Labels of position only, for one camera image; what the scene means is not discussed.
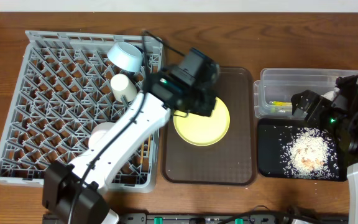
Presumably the yellow-green plate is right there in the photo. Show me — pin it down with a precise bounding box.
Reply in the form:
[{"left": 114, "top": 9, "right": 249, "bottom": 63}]
[{"left": 173, "top": 97, "right": 231, "bottom": 146}]

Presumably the green snack wrapper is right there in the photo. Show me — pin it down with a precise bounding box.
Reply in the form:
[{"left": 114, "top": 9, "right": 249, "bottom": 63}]
[{"left": 269, "top": 101, "right": 292, "bottom": 106}]

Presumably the wooden chopstick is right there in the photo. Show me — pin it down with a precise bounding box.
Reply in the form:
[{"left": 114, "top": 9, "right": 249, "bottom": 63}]
[
  {"left": 140, "top": 143, "right": 144, "bottom": 164},
  {"left": 147, "top": 136, "right": 151, "bottom": 157}
]

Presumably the white upturned cup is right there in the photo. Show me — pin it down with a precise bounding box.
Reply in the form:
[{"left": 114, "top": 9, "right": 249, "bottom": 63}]
[{"left": 111, "top": 73, "right": 137, "bottom": 103}]

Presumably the light blue saucer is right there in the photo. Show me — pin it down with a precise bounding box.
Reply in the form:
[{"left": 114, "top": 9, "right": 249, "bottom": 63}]
[{"left": 107, "top": 42, "right": 143, "bottom": 73}]

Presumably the white bowl with food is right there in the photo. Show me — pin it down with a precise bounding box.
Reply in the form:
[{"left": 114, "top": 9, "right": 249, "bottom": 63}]
[{"left": 88, "top": 122, "right": 115, "bottom": 149}]

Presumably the white tissue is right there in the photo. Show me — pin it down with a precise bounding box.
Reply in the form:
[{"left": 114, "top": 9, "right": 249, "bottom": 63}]
[{"left": 323, "top": 90, "right": 337, "bottom": 101}]

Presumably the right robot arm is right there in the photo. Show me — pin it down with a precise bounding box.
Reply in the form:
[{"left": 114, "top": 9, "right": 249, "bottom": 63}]
[{"left": 291, "top": 79, "right": 358, "bottom": 223}]

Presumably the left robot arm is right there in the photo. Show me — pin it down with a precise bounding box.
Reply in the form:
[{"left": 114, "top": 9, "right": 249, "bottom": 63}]
[{"left": 42, "top": 65, "right": 219, "bottom": 223}]

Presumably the spilled rice food waste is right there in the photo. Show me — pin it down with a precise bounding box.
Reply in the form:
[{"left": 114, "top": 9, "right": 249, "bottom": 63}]
[{"left": 265, "top": 124, "right": 341, "bottom": 180}]

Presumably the black plastic waste tray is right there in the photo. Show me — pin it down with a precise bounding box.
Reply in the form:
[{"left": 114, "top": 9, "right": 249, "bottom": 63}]
[{"left": 256, "top": 118, "right": 350, "bottom": 182}]

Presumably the clear plastic bin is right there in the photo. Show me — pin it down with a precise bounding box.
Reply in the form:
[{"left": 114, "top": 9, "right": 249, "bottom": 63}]
[{"left": 254, "top": 68, "right": 358, "bottom": 119}]

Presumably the brown plastic serving tray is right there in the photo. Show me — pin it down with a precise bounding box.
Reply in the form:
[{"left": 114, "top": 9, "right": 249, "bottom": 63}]
[{"left": 162, "top": 67, "right": 257, "bottom": 185}]

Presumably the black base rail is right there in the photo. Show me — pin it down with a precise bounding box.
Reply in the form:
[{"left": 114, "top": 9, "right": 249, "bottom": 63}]
[{"left": 42, "top": 211, "right": 351, "bottom": 224}]

